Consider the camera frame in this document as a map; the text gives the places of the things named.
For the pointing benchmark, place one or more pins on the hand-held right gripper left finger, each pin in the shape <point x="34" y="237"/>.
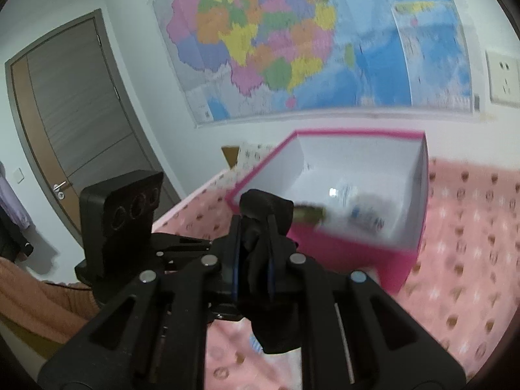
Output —
<point x="235" y="262"/>

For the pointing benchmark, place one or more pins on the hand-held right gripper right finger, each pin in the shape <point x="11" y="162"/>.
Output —
<point x="271" y="270"/>

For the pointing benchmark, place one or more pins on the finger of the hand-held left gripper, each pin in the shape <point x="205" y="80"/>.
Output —
<point x="183" y="240"/>
<point x="174" y="261"/>

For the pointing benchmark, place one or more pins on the black scrunchie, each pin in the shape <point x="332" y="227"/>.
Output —
<point x="260" y="211"/>

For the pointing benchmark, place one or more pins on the pink cardboard box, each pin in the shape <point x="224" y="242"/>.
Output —
<point x="345" y="252"/>

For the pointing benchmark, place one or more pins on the person's left forearm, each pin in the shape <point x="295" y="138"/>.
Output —
<point x="40" y="300"/>

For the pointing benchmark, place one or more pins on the green plush toy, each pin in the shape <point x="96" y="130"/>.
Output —
<point x="308" y="214"/>

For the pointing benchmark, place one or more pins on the wooden headboard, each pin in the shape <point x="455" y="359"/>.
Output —
<point x="229" y="156"/>

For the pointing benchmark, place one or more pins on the hanging purple garment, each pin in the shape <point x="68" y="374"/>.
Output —
<point x="14" y="199"/>

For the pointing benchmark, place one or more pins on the white printed pillow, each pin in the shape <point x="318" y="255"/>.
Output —
<point x="256" y="156"/>

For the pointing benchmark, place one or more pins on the white plastic packet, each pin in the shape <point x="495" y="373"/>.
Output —
<point x="361" y="211"/>

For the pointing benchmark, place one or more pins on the grey wooden door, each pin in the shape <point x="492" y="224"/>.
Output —
<point x="81" y="109"/>

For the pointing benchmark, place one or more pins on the white light switch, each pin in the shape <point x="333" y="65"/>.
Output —
<point x="18" y="176"/>

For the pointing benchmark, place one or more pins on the colourful wall map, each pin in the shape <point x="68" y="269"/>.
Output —
<point x="308" y="40"/>

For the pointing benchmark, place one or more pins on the white wall socket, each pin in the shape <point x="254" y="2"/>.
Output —
<point x="505" y="77"/>

